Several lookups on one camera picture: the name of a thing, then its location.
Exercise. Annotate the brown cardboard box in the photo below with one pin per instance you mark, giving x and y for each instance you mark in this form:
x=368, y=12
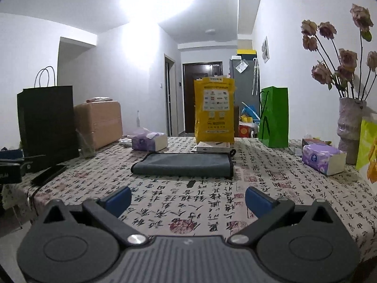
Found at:
x=101, y=121

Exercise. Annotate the dark brown entrance door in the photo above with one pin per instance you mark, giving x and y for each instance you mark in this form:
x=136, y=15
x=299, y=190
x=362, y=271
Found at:
x=203, y=94

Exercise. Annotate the black smartphone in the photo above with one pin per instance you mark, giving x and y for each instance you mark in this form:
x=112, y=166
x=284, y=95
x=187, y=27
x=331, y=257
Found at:
x=48, y=174

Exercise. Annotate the green paper bag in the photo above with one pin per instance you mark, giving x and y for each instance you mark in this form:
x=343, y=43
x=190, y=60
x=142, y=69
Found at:
x=274, y=118

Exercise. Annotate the grey textured vase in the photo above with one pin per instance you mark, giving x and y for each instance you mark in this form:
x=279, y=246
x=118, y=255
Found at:
x=350, y=123

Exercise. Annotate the black paper bag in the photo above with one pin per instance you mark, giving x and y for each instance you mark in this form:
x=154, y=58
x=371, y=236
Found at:
x=47, y=123

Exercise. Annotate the small black object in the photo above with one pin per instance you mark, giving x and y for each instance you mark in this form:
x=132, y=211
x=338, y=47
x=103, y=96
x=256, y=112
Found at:
x=191, y=183

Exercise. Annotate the purple tissue pack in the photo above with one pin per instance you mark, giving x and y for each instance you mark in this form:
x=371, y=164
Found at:
x=322, y=157
x=147, y=141

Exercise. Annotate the grey towel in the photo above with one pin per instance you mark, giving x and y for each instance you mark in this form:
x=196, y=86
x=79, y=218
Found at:
x=182, y=163

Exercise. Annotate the dried pink flowers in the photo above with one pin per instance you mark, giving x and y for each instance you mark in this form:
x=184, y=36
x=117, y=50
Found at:
x=343, y=64

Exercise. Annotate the red and yellow box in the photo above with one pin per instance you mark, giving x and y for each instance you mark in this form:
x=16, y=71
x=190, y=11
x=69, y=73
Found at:
x=246, y=129

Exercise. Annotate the blue plastic bag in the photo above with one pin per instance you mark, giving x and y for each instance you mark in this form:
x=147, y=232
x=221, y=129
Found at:
x=250, y=110

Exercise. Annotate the printed calligraphy tablecloth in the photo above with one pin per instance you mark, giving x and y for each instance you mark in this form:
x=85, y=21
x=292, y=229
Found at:
x=188, y=200

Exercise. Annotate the yellow-green printed bag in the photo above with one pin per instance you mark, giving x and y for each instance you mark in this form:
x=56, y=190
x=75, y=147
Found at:
x=368, y=150

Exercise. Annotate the flat white box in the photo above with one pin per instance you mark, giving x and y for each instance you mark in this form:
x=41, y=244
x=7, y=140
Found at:
x=210, y=147

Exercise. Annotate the grey refrigerator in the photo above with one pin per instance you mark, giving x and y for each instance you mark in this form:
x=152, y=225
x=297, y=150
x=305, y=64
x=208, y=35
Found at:
x=243, y=76

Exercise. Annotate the grey side door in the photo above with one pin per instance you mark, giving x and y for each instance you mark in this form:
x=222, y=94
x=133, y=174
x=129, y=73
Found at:
x=170, y=94

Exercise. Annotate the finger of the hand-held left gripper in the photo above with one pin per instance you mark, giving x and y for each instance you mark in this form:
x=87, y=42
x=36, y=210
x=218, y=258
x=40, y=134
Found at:
x=34, y=162

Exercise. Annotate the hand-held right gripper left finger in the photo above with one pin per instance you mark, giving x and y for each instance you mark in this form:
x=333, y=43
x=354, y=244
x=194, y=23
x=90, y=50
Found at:
x=117, y=202

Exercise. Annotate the yellow and black box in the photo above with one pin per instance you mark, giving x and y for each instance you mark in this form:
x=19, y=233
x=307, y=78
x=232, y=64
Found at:
x=246, y=53

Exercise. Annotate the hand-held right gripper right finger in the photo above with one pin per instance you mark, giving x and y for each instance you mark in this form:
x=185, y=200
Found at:
x=259, y=200

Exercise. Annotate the clear plastic bag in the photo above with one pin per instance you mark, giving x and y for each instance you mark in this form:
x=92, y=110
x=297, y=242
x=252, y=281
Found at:
x=85, y=143

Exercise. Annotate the wall picture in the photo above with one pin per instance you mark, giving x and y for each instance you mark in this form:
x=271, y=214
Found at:
x=265, y=49

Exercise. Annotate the yellow printed plastic bag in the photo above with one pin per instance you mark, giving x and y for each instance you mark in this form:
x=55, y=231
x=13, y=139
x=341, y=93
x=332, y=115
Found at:
x=214, y=109

